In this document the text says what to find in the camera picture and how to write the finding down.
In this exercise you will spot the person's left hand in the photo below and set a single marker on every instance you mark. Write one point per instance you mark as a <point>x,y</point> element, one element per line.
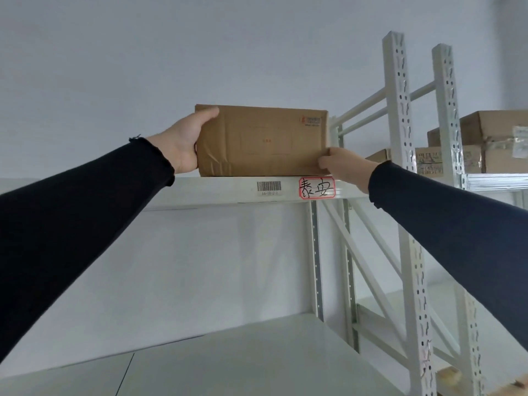
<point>181,142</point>

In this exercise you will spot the person's right hand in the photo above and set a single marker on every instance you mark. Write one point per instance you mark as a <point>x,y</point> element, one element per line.
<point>344,165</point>

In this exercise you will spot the person's right thumb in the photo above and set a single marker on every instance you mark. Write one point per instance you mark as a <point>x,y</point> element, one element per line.
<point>339,152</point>

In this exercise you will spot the person's left thumb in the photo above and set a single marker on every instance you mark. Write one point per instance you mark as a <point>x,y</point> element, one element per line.
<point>202,115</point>

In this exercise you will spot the brown cardboard parcel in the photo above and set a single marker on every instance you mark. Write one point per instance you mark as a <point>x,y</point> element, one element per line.
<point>264,140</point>

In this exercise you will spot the person's left forearm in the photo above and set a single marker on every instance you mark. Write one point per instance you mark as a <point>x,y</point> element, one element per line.
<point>74,230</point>

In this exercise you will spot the person's right forearm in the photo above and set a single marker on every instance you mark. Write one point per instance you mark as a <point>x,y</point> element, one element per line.
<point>449,226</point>

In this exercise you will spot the small cardboard box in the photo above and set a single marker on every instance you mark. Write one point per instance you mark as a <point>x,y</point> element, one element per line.
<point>378,155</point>

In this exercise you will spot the red bordered handwritten label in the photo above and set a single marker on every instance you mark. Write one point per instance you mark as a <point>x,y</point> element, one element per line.
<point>316,188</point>

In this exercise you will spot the barcode label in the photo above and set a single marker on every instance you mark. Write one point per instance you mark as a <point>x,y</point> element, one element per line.
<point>269,186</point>

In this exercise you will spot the cardboard box with white label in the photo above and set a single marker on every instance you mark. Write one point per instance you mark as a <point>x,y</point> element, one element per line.
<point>447,160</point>

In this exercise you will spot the white perforated shelving rack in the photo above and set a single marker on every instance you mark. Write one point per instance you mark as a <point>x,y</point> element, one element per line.
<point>425,226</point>

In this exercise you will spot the white metal shelving rack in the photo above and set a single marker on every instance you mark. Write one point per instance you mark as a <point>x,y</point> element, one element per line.
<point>214,259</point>

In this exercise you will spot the large taped cardboard box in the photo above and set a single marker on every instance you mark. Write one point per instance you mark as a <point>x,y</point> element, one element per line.
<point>493,138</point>

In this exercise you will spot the wooden pallet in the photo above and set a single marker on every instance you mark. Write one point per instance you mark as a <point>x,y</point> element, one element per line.
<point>486,381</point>

